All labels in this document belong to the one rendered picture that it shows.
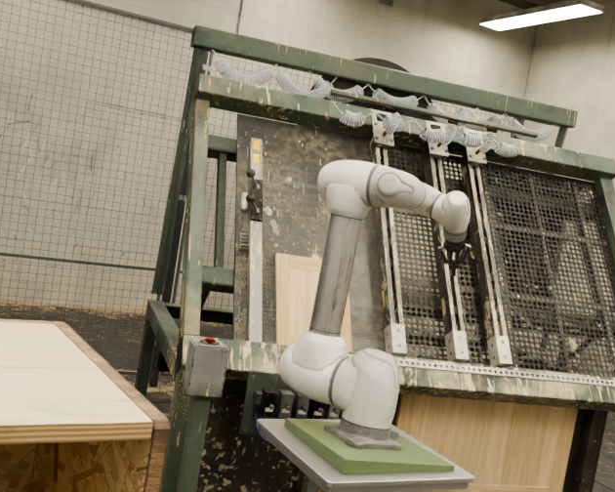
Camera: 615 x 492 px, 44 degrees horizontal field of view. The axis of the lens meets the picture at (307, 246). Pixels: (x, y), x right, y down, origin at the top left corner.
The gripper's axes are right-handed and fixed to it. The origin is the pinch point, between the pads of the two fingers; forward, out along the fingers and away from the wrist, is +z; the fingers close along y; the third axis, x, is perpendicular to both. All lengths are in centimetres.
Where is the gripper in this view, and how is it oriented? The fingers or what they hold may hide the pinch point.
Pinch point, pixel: (453, 267)
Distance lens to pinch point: 309.5
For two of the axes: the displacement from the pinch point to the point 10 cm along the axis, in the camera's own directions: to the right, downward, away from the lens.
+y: 9.9, -0.6, -1.1
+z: 1.2, 6.4, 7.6
